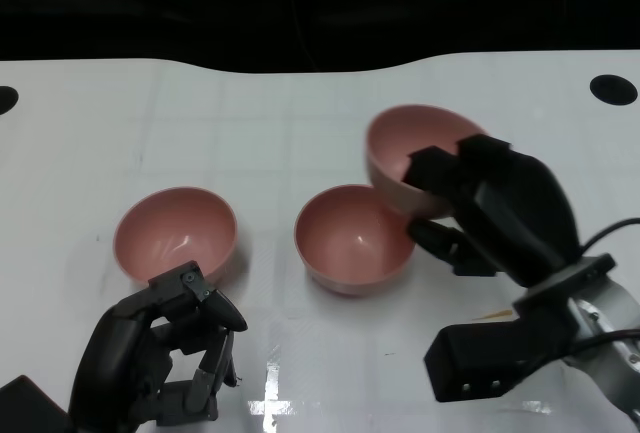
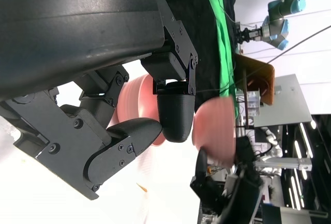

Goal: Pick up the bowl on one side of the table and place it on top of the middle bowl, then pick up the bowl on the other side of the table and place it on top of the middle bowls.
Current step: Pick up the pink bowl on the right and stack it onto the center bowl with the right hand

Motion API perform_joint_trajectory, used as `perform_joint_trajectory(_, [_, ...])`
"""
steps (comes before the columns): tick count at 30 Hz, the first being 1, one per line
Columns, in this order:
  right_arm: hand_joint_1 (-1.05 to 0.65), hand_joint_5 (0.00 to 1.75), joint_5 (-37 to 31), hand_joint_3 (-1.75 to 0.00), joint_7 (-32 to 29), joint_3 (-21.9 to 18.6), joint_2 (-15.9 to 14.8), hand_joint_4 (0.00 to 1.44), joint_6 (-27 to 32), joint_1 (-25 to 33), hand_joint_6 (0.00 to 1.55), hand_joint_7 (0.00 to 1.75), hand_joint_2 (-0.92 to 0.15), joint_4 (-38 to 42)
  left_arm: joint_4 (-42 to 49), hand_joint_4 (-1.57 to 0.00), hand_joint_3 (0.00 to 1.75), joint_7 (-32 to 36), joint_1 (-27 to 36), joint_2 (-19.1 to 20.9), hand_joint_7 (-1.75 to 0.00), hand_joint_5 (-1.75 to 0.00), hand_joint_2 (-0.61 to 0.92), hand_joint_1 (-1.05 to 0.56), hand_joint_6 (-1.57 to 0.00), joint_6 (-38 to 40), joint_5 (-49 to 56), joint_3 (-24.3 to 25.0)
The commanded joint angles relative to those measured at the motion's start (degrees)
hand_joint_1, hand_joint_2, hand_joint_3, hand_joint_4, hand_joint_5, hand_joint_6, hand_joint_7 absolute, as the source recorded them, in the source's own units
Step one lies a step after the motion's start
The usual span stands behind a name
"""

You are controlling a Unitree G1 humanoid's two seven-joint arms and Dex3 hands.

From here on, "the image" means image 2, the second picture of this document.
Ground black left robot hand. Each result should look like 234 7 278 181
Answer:
0 0 199 201

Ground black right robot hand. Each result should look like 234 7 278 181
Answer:
190 148 263 224

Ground pink plastic bowl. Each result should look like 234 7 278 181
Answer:
107 74 166 147
191 96 237 168

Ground aluminium extrusion beam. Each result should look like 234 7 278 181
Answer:
254 156 313 171

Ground clear plastic holder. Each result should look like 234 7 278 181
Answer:
245 89 261 117

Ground brown wooden panel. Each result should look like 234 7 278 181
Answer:
234 53 275 106

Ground grey metal panel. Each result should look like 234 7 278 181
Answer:
253 73 313 128

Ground green cloth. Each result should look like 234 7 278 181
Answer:
201 0 237 98

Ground small black end effector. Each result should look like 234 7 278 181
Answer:
236 26 263 44

